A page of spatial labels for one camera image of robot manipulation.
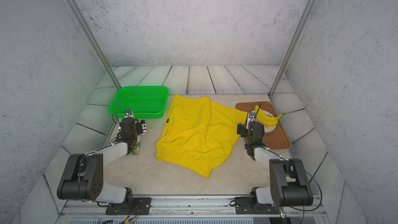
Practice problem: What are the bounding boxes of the yellow shorts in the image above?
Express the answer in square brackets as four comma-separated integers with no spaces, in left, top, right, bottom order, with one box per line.
[155,95,248,178]

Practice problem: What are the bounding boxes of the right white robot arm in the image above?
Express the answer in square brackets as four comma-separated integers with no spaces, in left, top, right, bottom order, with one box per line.
[237,111,314,207]

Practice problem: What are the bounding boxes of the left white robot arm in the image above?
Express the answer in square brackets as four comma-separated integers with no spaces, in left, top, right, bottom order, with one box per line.
[57,110,147,204]

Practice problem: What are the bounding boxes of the white patterned plate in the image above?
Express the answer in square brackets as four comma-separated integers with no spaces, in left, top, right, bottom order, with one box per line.
[256,110,277,133]

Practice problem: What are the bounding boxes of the yellow banana bunch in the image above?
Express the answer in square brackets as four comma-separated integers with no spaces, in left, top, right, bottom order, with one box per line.
[255,105,283,127]

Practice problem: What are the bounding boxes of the green snack packet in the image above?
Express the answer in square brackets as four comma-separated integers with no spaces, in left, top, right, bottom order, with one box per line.
[130,135,142,155]

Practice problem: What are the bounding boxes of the green plastic basket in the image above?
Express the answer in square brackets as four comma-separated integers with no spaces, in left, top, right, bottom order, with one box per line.
[109,86,169,119]

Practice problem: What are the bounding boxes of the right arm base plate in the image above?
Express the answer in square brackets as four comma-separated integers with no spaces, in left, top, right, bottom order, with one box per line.
[230,197,279,215]

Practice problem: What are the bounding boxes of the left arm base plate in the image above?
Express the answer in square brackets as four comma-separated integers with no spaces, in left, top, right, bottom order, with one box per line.
[105,197,152,216]

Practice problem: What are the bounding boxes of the aluminium front rail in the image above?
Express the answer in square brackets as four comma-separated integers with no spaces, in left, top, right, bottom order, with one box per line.
[56,195,330,224]

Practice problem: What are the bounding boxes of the right aluminium frame post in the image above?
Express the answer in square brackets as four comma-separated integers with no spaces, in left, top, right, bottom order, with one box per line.
[268,0,317,99]

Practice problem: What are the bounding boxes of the aluminium frame post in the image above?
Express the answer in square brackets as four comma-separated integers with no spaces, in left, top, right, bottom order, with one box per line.
[64,0,121,90]
[268,0,317,99]

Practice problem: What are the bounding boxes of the left aluminium frame post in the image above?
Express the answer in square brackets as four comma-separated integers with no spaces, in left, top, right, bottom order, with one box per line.
[64,0,121,90]

